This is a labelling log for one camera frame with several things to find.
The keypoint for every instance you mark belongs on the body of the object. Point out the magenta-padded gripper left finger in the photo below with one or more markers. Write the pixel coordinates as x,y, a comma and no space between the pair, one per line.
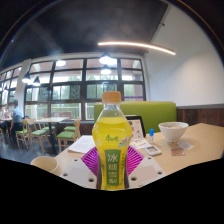
78,173

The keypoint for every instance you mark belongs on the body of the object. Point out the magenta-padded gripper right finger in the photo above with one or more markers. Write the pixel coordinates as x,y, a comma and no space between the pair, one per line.
146,171

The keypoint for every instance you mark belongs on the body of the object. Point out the yellow drink bottle orange cap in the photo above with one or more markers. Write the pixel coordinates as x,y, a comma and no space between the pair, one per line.
111,143

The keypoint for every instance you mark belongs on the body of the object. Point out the small white flat device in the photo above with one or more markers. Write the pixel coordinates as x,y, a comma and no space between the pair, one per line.
153,150

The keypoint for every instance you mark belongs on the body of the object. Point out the white paper sheets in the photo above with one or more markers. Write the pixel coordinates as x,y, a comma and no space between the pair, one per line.
81,144

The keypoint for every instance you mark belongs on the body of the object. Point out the white mug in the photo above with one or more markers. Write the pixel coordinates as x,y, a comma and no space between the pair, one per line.
45,164

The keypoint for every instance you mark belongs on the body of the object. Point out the small blue-capped bottle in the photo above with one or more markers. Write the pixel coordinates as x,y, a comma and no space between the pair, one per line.
151,136

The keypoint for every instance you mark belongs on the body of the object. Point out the wooden chairs with green seats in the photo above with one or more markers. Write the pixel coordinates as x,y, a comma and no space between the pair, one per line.
66,134

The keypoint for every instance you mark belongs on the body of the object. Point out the paper napkin with card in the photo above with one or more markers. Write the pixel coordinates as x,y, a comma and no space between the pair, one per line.
183,145

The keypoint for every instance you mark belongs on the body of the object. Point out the white bowl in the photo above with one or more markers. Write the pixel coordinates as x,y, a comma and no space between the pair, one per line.
173,132

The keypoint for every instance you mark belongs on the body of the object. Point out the green upholstered bench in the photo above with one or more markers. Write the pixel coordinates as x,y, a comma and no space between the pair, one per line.
156,113

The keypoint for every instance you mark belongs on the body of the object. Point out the light wooden dining table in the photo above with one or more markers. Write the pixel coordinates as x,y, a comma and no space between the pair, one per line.
50,119

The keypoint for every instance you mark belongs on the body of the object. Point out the person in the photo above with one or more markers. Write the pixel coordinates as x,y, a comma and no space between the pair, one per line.
16,116

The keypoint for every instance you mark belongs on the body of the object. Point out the black pendant lamps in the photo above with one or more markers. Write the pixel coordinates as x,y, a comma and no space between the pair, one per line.
106,60

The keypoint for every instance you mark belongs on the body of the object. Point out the long linear ceiling light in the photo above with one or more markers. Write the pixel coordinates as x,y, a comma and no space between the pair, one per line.
140,44

